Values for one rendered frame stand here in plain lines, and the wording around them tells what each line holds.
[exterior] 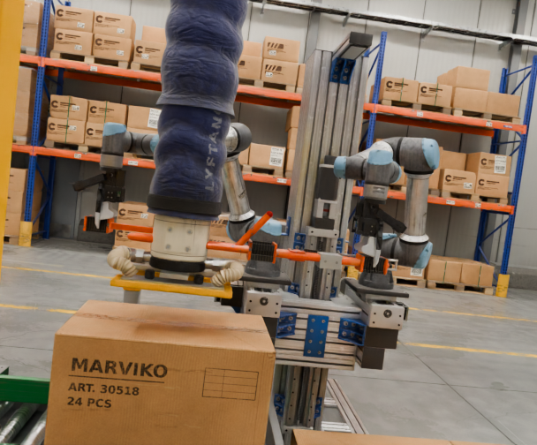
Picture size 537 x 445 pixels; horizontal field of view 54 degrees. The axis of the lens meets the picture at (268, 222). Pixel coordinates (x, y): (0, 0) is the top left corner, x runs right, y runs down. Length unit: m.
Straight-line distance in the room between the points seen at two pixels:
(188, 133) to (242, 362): 0.66
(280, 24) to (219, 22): 9.00
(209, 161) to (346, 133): 1.00
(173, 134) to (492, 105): 8.80
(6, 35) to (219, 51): 0.57
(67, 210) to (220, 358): 9.04
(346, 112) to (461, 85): 7.50
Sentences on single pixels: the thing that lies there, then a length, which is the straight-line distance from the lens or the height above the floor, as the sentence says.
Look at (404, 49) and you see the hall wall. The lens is 10.99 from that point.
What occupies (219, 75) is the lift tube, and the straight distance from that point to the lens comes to 1.54.
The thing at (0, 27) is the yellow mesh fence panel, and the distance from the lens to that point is 1.30.
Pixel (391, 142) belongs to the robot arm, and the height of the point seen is 1.63.
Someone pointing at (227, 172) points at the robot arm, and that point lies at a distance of 2.18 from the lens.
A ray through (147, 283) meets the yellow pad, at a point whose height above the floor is 1.10.
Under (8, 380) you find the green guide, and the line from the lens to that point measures 2.10.
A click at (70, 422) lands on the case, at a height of 0.71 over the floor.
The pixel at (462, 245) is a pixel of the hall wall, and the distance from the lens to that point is 11.25.
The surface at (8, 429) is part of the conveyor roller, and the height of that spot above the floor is 0.55.
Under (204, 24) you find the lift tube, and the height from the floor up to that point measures 1.83.
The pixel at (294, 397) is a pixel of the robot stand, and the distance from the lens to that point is 2.46.
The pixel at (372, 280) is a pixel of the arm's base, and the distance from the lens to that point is 2.26.
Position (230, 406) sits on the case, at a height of 0.78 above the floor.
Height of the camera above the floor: 1.40
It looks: 4 degrees down
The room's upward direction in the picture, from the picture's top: 7 degrees clockwise
